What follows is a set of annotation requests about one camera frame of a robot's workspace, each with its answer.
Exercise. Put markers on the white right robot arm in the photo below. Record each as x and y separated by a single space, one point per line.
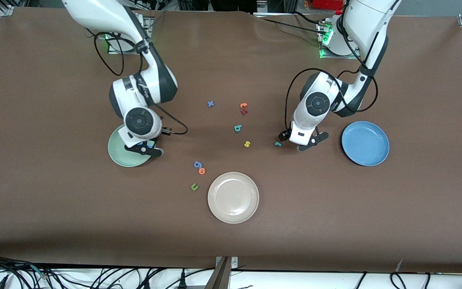
150 84

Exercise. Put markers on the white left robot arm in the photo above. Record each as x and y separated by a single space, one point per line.
365 24

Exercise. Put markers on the green plate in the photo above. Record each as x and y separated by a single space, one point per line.
118 155

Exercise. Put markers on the blue foam letter g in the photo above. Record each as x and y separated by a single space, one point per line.
197 164

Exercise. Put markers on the blue plate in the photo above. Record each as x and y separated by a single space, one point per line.
365 143

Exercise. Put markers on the beige plate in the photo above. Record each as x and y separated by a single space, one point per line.
233 197

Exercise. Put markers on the red box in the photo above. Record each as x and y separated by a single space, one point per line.
327 4

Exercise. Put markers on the small white tag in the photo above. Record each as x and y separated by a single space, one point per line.
399 265

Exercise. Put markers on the aluminium camera post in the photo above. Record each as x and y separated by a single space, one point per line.
221 277

